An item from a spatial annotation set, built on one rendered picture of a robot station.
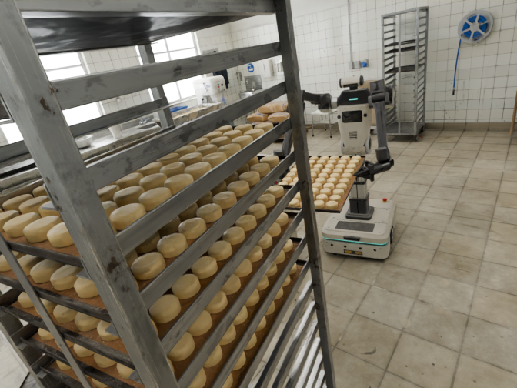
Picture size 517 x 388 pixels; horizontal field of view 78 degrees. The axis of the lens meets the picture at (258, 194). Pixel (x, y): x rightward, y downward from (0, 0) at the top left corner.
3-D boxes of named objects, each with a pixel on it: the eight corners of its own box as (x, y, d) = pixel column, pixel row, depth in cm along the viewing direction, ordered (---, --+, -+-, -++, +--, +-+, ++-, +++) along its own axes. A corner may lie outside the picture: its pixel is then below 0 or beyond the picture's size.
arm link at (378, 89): (385, 75, 175) (366, 80, 180) (388, 100, 177) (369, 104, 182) (391, 85, 215) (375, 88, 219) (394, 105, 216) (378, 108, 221)
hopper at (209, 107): (156, 135, 274) (151, 119, 269) (204, 118, 311) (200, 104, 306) (177, 135, 256) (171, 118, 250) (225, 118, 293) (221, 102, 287)
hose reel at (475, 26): (486, 91, 465) (495, 6, 421) (485, 94, 454) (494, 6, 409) (453, 93, 491) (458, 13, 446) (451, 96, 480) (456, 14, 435)
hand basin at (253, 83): (279, 112, 703) (271, 58, 659) (269, 116, 677) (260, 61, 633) (245, 112, 764) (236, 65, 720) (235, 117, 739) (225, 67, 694)
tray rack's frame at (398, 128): (392, 128, 556) (392, 13, 484) (425, 128, 526) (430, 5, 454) (381, 140, 511) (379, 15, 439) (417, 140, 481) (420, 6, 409)
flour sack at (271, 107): (255, 114, 639) (254, 105, 632) (266, 109, 670) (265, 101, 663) (287, 112, 600) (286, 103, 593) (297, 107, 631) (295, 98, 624)
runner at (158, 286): (289, 157, 91) (288, 147, 90) (298, 157, 89) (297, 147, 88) (105, 332, 41) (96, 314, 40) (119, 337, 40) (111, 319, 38)
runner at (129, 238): (285, 126, 87) (283, 115, 86) (295, 125, 86) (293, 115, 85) (76, 276, 37) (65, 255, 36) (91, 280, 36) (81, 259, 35)
